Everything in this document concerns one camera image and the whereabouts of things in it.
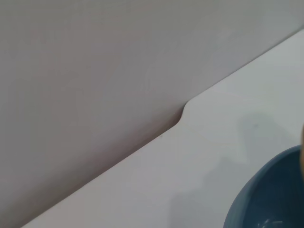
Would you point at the orange striped bread roll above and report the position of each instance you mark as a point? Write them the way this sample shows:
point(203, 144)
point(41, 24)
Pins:
point(302, 149)

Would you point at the blue bowl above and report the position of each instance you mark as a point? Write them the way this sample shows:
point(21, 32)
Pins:
point(273, 194)

